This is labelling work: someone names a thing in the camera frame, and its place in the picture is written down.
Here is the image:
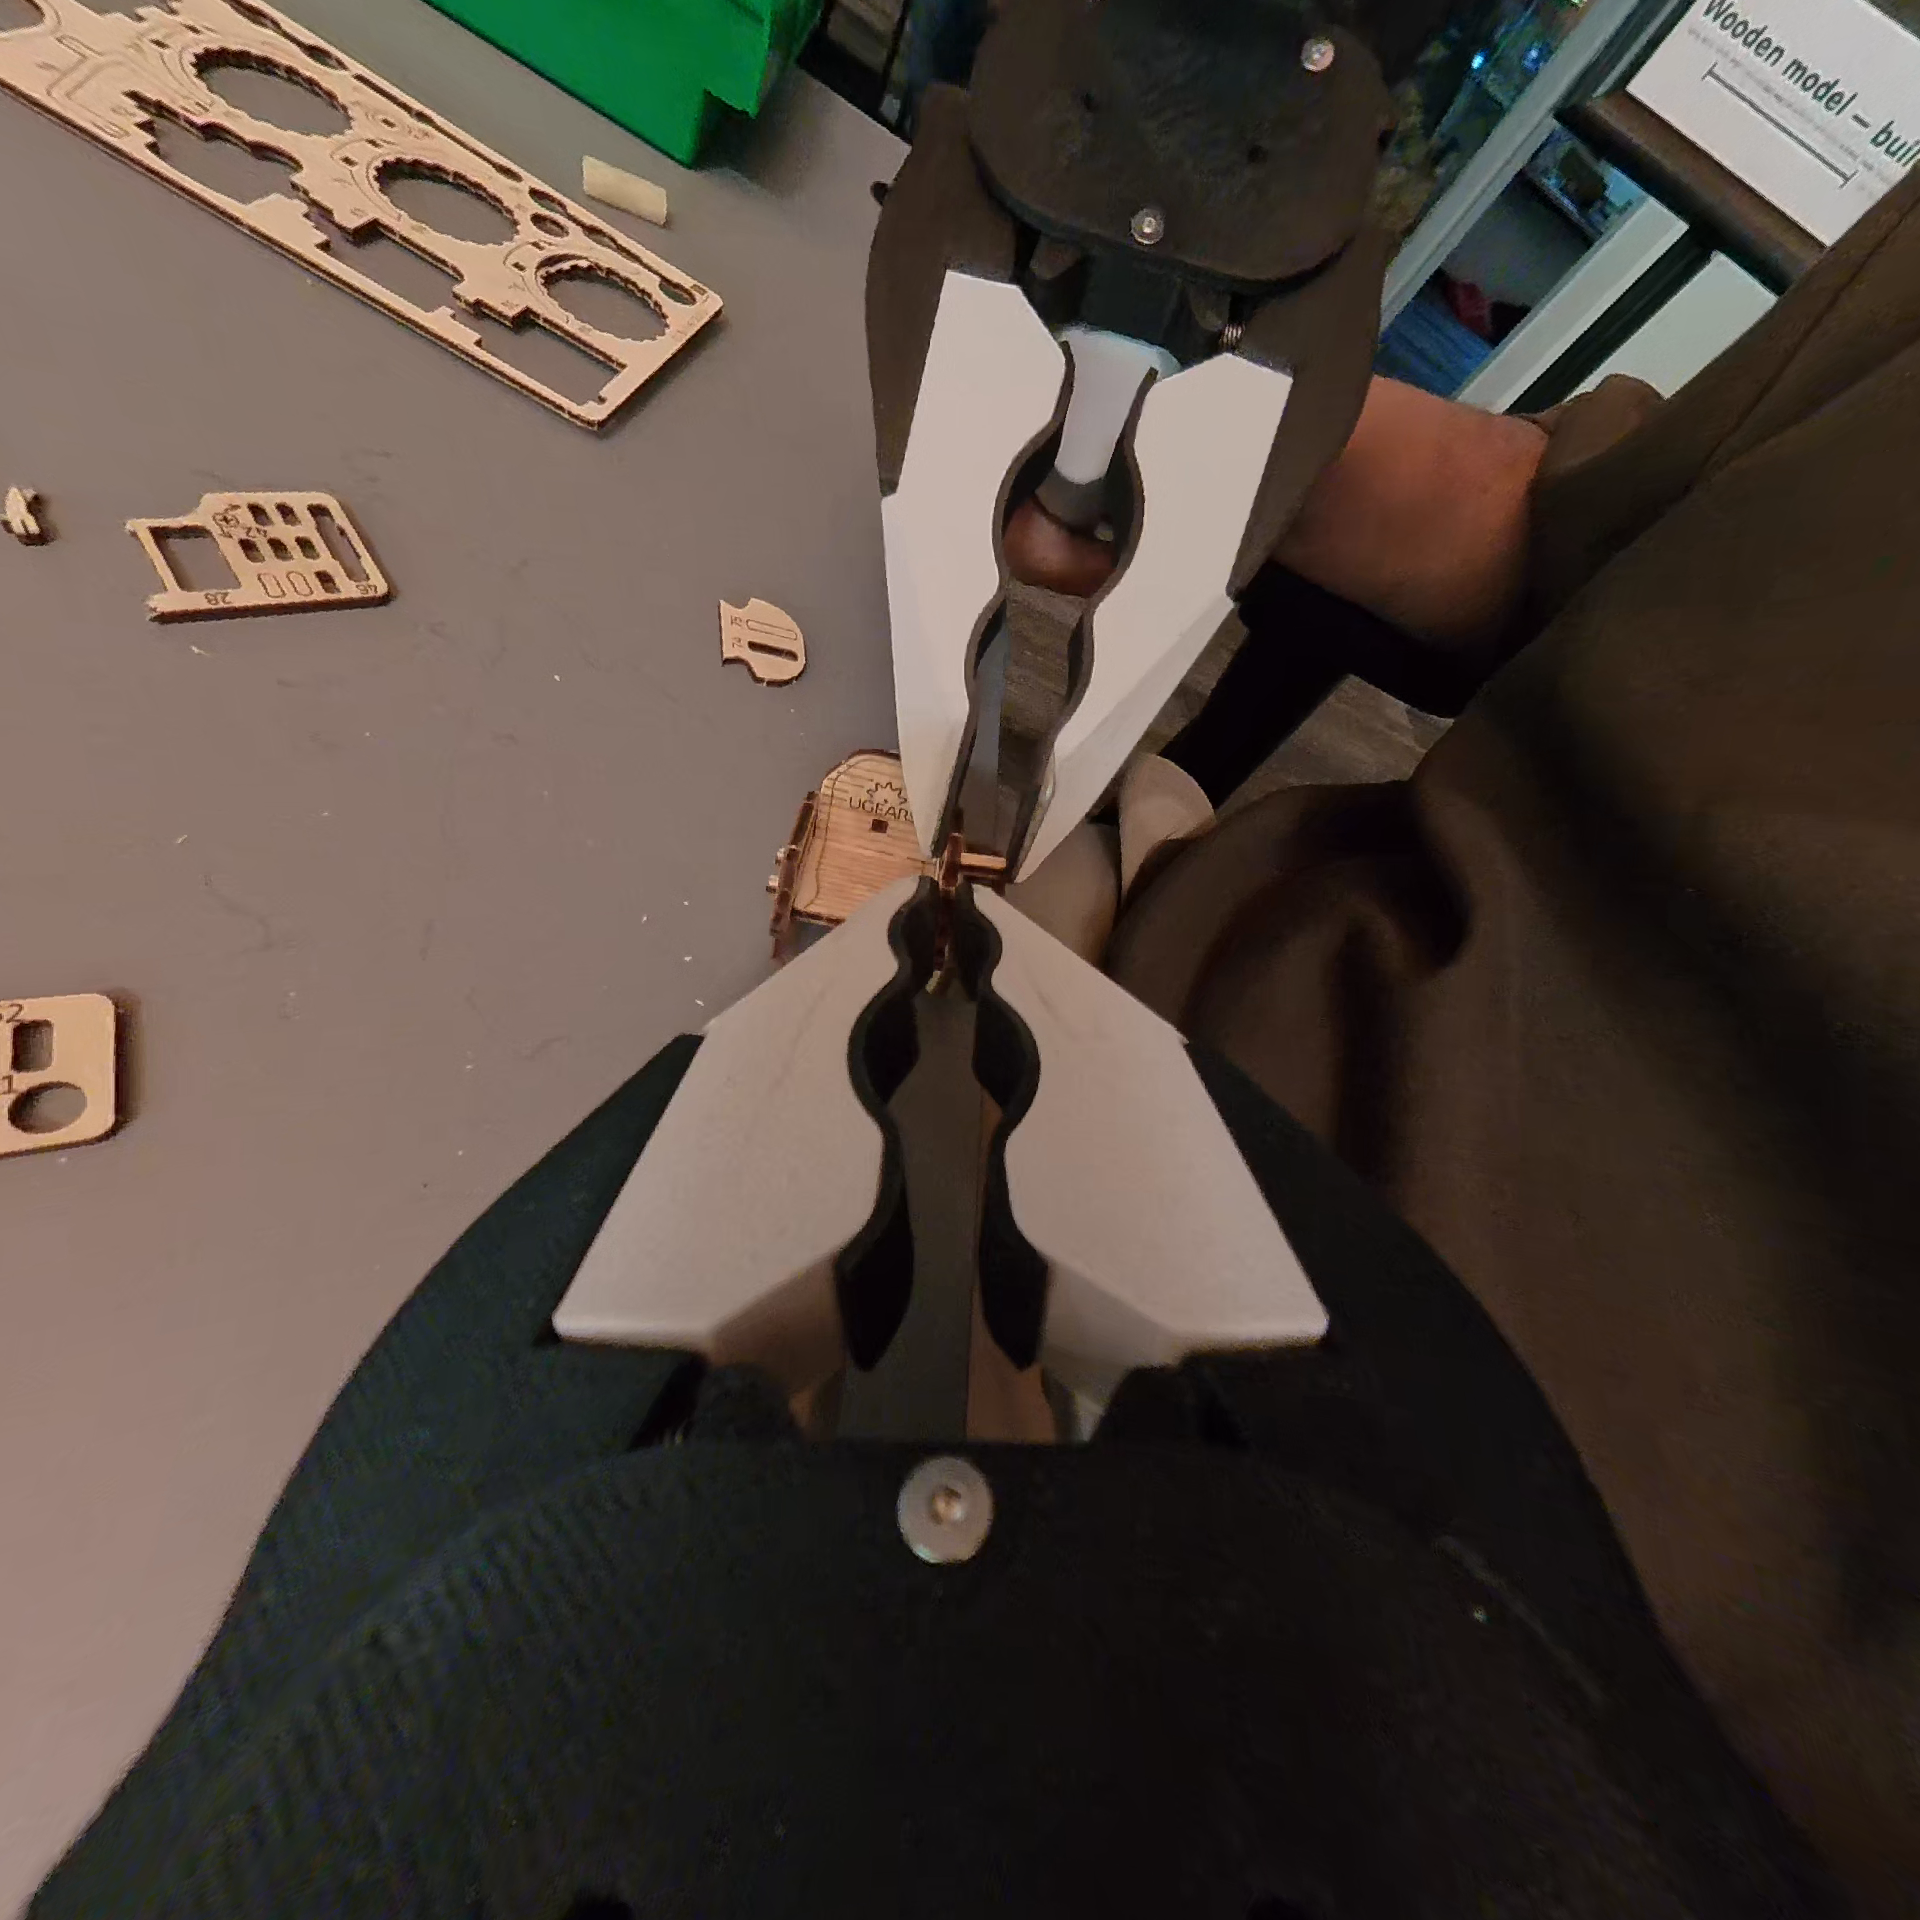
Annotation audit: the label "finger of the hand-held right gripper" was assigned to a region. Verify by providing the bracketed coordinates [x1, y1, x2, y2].
[881, 267, 1075, 859]
[1018, 351, 1299, 884]

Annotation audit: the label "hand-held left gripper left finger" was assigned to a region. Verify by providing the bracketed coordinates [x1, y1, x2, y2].
[552, 877, 946, 1404]

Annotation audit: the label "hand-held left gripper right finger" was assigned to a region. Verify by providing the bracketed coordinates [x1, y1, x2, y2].
[961, 883, 1335, 1412]

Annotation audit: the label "round wooden tab piece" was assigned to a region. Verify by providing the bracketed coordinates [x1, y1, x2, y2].
[719, 595, 810, 685]

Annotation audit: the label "small wooden gear assembly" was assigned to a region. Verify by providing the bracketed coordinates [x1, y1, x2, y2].
[919, 833, 1008, 1000]

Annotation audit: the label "person's right forearm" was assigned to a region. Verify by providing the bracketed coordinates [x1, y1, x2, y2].
[1275, 376, 1554, 647]

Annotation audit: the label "person's right hand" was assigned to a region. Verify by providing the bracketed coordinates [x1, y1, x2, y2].
[1002, 488, 1143, 595]

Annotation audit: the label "black chair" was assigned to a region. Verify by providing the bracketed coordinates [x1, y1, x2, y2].
[1201, 562, 1488, 805]

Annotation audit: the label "person's beige trousers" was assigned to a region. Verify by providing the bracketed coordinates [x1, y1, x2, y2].
[1019, 751, 1216, 976]

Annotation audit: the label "wooden trunk model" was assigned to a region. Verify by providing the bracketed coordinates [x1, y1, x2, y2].
[768, 751, 963, 963]

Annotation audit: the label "person's brown shirt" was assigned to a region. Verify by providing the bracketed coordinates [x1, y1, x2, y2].
[1112, 194, 1920, 1920]

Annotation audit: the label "green plastic bin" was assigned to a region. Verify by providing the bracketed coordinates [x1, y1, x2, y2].
[421, 0, 828, 168]

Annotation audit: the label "white cabinet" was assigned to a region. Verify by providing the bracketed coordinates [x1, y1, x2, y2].
[1381, 0, 1824, 415]

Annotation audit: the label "white printed sign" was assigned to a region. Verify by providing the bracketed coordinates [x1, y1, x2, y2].
[1628, 0, 1920, 250]

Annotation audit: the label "small round-hole wooden sheet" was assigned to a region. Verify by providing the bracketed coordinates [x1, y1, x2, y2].
[0, 992, 119, 1161]

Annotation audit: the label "small slotted wooden sheet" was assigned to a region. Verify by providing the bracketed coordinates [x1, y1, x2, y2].
[124, 490, 393, 624]

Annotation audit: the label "large wooden gear-hole sheet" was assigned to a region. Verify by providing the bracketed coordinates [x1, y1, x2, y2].
[0, 0, 727, 437]

